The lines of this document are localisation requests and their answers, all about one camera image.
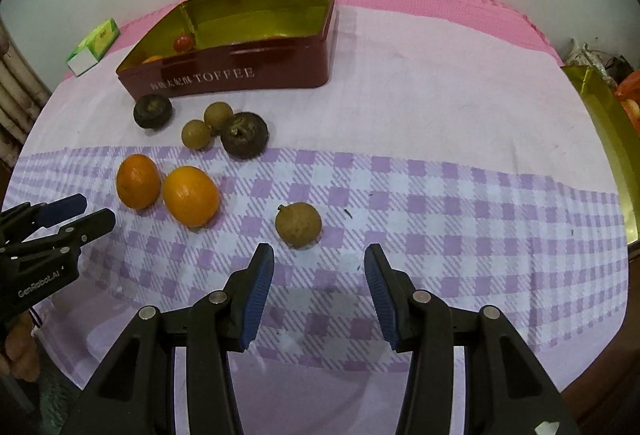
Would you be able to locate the pink purple checkered tablecloth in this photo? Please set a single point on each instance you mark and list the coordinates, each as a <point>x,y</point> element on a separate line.
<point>447,133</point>

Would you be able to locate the brown longan front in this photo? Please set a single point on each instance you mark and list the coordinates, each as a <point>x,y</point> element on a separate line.
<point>196,135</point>

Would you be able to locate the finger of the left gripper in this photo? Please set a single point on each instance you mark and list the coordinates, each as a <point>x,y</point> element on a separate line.
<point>70,238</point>
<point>22,221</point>

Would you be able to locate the red toffee tin box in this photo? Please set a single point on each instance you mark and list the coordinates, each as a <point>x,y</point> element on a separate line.
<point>239,45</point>

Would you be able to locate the green white small carton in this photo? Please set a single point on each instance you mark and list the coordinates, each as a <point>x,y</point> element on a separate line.
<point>93,47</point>

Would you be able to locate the yellow-orange tangerine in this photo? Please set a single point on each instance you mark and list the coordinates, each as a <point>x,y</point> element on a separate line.
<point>191,196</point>

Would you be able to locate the gold tin lid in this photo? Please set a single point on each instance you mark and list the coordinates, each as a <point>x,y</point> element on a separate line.
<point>618,137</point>

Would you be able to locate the left hand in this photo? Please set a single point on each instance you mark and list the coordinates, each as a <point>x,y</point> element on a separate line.
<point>21,358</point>

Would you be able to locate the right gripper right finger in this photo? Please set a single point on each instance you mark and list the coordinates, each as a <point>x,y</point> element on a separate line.
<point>507,390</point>

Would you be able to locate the red cherry tomato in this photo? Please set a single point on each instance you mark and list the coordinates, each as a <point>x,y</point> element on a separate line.
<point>184,43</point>

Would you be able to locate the beige radiator at left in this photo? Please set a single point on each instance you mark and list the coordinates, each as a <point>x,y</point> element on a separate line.
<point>22,98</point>

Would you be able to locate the dark passion fruit near tin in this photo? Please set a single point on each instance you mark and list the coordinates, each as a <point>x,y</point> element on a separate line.
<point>152,112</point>

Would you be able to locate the brown longan rear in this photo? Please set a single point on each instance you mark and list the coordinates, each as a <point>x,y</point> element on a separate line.
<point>216,114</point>

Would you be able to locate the dark passion fruit right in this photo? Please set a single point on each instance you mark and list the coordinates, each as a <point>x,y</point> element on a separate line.
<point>244,135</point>

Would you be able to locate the orange clutter at right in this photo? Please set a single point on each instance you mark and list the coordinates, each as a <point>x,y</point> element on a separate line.
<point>628,94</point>

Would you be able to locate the lone brown longan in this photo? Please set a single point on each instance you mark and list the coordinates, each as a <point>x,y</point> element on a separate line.
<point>298,224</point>

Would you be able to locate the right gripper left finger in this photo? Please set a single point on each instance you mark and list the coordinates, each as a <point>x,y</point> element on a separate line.
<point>132,390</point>

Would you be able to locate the large orange tangerine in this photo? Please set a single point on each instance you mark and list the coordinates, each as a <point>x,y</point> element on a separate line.
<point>138,182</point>

